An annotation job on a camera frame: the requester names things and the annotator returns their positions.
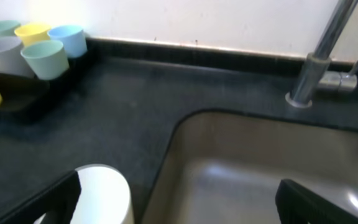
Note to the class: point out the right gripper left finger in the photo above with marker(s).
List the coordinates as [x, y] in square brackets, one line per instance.
[57, 199]

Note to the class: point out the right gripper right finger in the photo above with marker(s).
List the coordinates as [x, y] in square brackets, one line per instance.
[300, 208]

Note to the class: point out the white cup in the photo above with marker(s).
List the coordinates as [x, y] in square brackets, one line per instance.
[104, 196]

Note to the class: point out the steel sink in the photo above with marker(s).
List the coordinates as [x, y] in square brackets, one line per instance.
[244, 161]

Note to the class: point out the black tray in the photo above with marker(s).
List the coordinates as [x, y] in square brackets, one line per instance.
[20, 96]

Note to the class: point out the steel tap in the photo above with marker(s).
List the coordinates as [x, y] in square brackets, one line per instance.
[309, 77]

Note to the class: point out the green cup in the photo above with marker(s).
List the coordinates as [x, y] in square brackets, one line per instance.
[2, 27]
[47, 60]

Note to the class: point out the grey cup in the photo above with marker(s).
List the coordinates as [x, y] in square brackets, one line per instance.
[5, 57]

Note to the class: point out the blue cup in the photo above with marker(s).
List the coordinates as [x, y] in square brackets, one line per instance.
[70, 40]

